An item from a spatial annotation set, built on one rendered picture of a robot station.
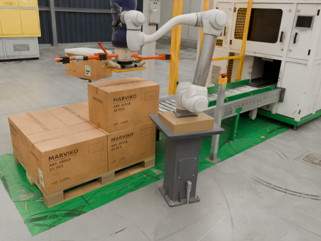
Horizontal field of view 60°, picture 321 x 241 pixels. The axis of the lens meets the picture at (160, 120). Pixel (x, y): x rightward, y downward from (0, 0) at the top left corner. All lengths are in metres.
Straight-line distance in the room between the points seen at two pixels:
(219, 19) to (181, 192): 1.50
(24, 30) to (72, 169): 7.65
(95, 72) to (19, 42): 5.83
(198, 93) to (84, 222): 1.39
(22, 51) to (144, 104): 7.53
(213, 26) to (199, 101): 0.53
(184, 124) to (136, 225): 0.91
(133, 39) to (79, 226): 1.51
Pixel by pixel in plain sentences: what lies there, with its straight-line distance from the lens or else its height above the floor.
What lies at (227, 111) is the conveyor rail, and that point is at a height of 0.50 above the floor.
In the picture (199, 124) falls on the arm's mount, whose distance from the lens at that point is 2.23.
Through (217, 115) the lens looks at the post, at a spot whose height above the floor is 0.57.
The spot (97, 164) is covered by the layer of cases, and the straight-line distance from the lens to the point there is 2.72.
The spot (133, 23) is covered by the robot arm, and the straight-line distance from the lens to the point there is 2.07.
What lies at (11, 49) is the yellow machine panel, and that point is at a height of 0.36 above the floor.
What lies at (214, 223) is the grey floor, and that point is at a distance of 2.53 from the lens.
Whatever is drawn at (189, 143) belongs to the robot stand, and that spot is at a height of 0.59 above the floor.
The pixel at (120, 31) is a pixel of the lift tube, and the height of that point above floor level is 1.45.
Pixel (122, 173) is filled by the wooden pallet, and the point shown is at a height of 0.02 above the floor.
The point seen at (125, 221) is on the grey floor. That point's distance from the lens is 2.47.
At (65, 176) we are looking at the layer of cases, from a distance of 2.61.
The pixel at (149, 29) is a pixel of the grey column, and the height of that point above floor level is 1.39.
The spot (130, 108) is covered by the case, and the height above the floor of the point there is 0.75.
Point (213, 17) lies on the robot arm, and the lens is 2.07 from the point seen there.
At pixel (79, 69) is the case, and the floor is 0.75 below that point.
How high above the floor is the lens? 1.62
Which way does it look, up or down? 21 degrees down
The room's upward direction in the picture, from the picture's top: 3 degrees clockwise
